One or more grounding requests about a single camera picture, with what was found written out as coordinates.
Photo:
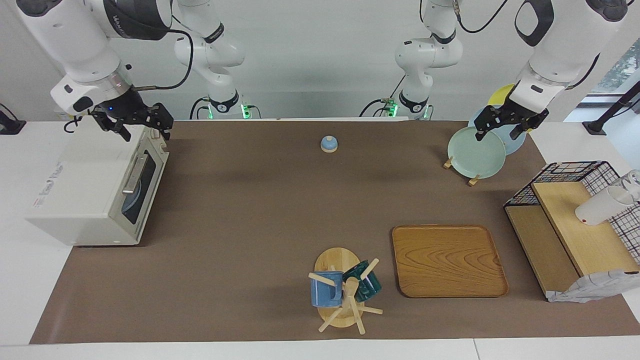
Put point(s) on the clear glass cup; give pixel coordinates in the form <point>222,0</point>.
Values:
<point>634,182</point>

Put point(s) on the wooden serving tray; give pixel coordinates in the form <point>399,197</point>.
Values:
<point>447,260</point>

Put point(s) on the dark green mug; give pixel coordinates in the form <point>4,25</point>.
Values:
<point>370,287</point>

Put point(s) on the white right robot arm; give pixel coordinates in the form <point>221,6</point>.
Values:
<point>75,40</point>

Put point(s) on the black clamp stand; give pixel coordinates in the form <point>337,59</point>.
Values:
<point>615,107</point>

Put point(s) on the blue mug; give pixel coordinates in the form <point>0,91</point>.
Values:
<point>325,292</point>

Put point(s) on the white cup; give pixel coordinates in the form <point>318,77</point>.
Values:
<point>597,210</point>

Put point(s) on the wooden mug tree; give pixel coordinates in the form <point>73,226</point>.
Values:
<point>335,260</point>

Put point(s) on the yellow plate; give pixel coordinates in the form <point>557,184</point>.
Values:
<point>500,95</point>

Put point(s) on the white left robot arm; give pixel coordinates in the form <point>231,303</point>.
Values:
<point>560,45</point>

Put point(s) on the glass oven door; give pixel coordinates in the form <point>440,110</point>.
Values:
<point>152,185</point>

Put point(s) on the light blue deep plate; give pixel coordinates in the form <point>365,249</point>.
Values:
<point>131,202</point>

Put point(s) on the brown table mat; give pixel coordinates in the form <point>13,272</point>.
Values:
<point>250,225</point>

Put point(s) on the wooden plate rack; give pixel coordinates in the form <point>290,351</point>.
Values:
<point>473,180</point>

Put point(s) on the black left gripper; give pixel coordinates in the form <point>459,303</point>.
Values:
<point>515,115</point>

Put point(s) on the black desk mount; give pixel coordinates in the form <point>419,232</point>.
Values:
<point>10,125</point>

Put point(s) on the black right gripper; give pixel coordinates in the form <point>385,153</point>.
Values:
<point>125,107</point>

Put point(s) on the white toaster oven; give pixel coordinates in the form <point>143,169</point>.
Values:
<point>75,190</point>

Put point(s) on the grey checked cloth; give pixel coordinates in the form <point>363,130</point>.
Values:
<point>590,290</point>

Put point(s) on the pale green plate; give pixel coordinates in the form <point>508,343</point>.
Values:
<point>475,155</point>

